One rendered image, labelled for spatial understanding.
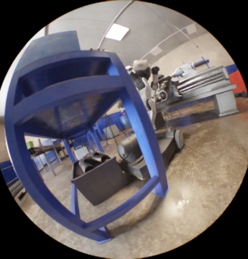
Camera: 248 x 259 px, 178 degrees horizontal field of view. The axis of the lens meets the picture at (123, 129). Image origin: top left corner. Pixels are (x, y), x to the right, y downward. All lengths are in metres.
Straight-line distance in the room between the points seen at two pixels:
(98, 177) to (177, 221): 0.55
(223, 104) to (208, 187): 1.48
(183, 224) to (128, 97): 0.62
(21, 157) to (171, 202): 0.65
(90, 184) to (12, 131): 0.52
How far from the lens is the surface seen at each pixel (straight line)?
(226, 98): 1.84
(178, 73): 2.02
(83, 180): 0.58
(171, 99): 1.69
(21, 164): 0.29
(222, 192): 0.59
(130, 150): 0.58
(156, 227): 0.49
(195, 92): 1.77
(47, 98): 0.26
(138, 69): 1.20
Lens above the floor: 0.48
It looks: 5 degrees down
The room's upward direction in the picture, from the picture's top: 23 degrees counter-clockwise
